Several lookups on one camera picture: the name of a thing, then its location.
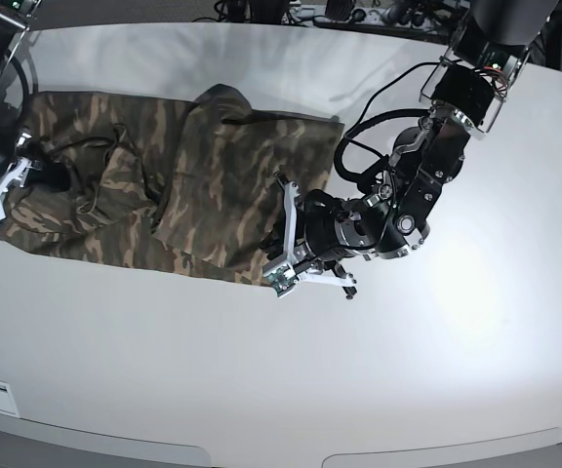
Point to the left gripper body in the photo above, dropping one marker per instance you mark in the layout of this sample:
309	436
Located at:
338	228

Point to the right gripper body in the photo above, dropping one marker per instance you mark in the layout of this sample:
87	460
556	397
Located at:
31	152

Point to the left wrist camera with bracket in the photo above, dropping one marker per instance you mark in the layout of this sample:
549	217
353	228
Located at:
290	259

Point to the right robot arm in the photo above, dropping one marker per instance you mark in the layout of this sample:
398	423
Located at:
15	19

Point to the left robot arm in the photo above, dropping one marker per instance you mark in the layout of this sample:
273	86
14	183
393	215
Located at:
464	94

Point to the camouflage T-shirt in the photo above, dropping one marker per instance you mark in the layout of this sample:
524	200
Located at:
183	187

